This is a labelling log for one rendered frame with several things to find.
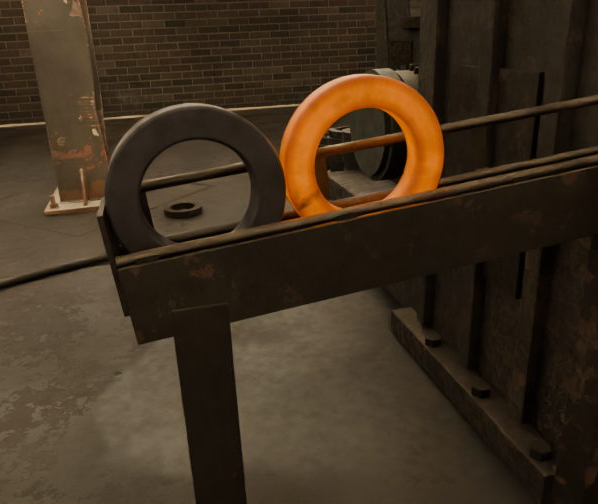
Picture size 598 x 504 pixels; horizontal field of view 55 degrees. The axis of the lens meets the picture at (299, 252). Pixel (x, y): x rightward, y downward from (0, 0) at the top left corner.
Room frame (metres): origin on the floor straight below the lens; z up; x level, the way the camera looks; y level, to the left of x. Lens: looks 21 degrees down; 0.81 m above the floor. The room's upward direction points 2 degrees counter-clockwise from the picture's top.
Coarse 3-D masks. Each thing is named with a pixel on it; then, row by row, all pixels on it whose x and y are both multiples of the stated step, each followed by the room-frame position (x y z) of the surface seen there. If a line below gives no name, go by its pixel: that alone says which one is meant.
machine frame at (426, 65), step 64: (448, 0) 1.32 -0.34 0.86; (512, 0) 1.10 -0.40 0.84; (576, 0) 0.91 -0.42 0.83; (448, 64) 1.31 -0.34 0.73; (512, 64) 1.08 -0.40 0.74; (576, 64) 0.91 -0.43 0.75; (512, 128) 1.05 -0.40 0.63; (576, 128) 0.90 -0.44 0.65; (512, 256) 1.01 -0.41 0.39; (576, 256) 0.87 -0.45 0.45; (448, 320) 1.25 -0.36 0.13; (512, 320) 1.01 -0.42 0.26; (576, 320) 0.85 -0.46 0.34; (448, 384) 1.12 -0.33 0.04; (512, 384) 0.94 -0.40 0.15; (512, 448) 0.88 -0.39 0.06
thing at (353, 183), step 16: (416, 64) 2.03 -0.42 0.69; (400, 80) 1.93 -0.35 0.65; (416, 80) 1.95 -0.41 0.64; (352, 112) 2.15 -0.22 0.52; (368, 112) 1.99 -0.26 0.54; (384, 112) 1.86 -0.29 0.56; (352, 128) 2.15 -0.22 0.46; (368, 128) 1.99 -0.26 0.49; (384, 128) 1.85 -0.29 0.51; (400, 128) 1.84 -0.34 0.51; (400, 144) 1.84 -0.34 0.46; (368, 160) 1.99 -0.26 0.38; (384, 160) 1.88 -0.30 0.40; (400, 160) 1.86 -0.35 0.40; (336, 176) 2.29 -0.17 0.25; (352, 176) 2.28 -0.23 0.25; (368, 176) 2.04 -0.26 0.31; (384, 176) 1.91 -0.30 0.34; (400, 176) 2.10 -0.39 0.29; (336, 192) 2.20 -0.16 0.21; (352, 192) 2.05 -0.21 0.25; (400, 288) 1.60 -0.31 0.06
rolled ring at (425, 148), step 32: (320, 96) 0.60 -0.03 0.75; (352, 96) 0.61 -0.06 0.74; (384, 96) 0.62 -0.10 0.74; (416, 96) 0.62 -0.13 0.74; (288, 128) 0.61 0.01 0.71; (320, 128) 0.60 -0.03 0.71; (416, 128) 0.62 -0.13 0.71; (288, 160) 0.59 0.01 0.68; (416, 160) 0.63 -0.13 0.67; (288, 192) 0.59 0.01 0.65; (320, 192) 0.60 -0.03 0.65; (416, 192) 0.62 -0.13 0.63
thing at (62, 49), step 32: (32, 0) 2.89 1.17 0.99; (64, 0) 2.92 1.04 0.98; (32, 32) 2.89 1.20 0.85; (64, 32) 2.92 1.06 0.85; (64, 64) 2.91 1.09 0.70; (64, 96) 2.91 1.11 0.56; (96, 96) 3.23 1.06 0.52; (64, 128) 2.90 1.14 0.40; (96, 128) 2.92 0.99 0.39; (64, 160) 2.89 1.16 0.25; (96, 160) 2.93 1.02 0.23; (64, 192) 2.89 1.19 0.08; (96, 192) 2.92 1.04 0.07
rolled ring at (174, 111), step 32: (160, 128) 0.55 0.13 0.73; (192, 128) 0.56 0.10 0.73; (224, 128) 0.57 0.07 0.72; (256, 128) 0.58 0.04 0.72; (128, 160) 0.54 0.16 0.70; (256, 160) 0.58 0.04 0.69; (128, 192) 0.54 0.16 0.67; (256, 192) 0.58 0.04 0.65; (128, 224) 0.54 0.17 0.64; (256, 224) 0.58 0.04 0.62
